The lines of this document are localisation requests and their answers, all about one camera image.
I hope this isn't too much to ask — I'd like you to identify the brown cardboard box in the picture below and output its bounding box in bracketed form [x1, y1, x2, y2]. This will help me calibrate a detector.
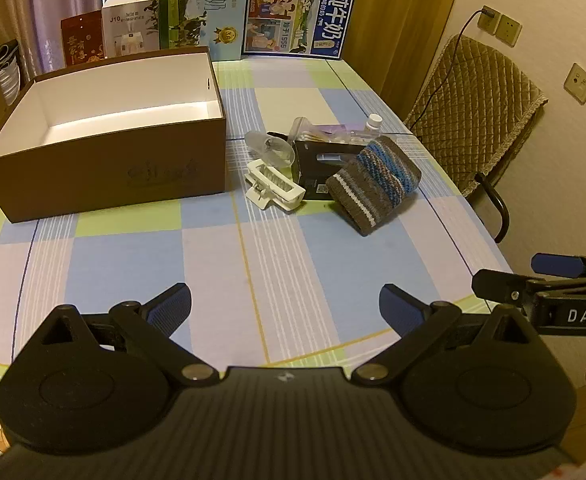
[0, 46, 228, 223]

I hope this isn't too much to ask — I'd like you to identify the wall socket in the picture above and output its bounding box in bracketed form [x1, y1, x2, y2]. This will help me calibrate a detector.
[564, 63, 586, 106]
[475, 6, 498, 35]
[495, 14, 522, 47]

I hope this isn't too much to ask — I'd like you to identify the chair with quilted cover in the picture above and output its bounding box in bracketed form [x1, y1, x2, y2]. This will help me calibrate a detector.
[403, 34, 548, 244]

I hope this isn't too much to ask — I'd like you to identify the red gift box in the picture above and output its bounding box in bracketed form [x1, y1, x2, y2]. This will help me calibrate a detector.
[60, 10, 108, 67]

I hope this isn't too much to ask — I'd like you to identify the wooden door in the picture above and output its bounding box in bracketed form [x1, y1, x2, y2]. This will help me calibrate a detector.
[330, 0, 466, 111]

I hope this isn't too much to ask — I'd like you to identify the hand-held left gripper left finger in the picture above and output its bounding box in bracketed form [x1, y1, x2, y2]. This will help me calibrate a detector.
[38, 282, 220, 387]

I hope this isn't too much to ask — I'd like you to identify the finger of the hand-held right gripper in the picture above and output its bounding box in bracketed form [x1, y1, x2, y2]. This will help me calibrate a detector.
[472, 268, 541, 307]
[530, 254, 586, 278]

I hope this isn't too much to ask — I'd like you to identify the white humidifier box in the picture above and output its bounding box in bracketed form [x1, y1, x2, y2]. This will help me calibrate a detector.
[102, 0, 161, 58]

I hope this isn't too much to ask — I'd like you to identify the clear plastic item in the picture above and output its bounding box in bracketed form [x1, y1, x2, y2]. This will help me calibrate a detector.
[244, 130, 296, 166]

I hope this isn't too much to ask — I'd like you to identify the black charger cable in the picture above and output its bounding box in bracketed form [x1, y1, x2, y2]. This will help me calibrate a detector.
[409, 6, 494, 131]

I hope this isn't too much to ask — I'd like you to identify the black bag with bowls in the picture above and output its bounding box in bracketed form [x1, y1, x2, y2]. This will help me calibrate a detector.
[0, 39, 21, 106]

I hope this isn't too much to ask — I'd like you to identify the green milk carton box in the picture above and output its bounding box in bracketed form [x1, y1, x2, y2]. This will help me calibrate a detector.
[158, 0, 251, 61]

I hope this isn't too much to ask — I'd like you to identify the black shaver box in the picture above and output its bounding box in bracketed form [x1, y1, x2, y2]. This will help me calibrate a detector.
[290, 140, 369, 201]

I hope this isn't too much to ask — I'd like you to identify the striped knit sock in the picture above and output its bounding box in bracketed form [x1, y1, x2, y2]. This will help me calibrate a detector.
[325, 135, 422, 237]

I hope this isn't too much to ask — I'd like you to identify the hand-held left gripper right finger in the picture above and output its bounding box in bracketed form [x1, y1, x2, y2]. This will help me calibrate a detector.
[350, 284, 536, 387]

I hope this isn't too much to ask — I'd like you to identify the clear cotton swab bag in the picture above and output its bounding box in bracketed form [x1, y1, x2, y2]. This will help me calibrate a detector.
[288, 116, 399, 147]

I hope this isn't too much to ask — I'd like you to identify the white hair clip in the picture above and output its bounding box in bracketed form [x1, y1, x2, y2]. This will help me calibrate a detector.
[243, 158, 306, 212]

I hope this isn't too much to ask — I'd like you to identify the checked tablecloth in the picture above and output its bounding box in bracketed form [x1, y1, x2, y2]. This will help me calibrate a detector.
[0, 57, 524, 406]

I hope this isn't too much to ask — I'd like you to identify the blue milk carton box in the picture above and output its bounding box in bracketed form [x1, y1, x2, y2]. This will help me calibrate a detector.
[241, 0, 358, 61]

